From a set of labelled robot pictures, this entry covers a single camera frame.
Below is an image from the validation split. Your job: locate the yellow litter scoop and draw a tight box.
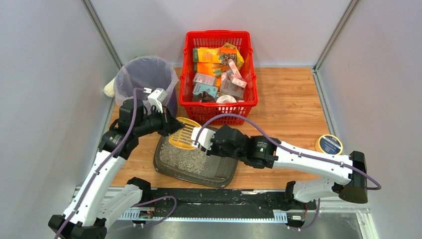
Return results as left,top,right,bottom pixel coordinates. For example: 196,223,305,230
168,117,201,150

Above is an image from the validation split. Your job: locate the grey litter box tray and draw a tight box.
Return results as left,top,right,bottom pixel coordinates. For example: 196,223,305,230
153,136,238,188

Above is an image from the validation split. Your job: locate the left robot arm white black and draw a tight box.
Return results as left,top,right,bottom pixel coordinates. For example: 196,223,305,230
48,99,184,239

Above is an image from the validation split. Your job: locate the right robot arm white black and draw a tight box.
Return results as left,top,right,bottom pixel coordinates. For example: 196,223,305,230
192,125,368,204

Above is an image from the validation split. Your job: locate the teal sponge box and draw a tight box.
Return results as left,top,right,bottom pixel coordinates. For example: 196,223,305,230
192,83,218,98

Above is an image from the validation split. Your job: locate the grey pink box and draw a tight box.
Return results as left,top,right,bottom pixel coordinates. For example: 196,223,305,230
193,72,217,86

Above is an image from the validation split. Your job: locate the orange box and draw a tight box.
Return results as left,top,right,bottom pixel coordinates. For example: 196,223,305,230
194,62,222,77
193,47,221,64

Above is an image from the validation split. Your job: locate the orange box top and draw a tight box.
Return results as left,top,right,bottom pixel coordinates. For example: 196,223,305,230
193,47,221,64

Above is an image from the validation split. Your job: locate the red plastic basket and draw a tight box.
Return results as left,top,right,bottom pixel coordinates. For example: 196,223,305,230
179,30,258,126

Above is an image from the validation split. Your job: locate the dark brown cloth in basket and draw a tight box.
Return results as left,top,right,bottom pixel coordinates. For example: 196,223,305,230
191,91,215,103

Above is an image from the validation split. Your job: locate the white tape roll in basket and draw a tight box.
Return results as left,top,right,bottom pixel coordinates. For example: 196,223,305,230
216,95,237,104

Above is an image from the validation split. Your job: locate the purple trash bin with bag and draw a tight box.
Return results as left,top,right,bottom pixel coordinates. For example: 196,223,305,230
103,56,179,116

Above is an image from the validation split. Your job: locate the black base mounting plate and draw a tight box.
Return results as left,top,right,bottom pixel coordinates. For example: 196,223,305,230
134,188,320,228

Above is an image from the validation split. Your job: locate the yellow snack bag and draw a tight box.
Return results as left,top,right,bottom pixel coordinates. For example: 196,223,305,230
222,42,245,70

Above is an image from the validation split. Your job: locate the yellow tape roll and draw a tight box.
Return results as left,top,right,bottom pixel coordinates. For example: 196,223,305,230
315,134,343,155

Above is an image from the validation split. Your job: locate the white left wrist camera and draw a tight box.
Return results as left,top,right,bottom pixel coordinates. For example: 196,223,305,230
147,88,167,113

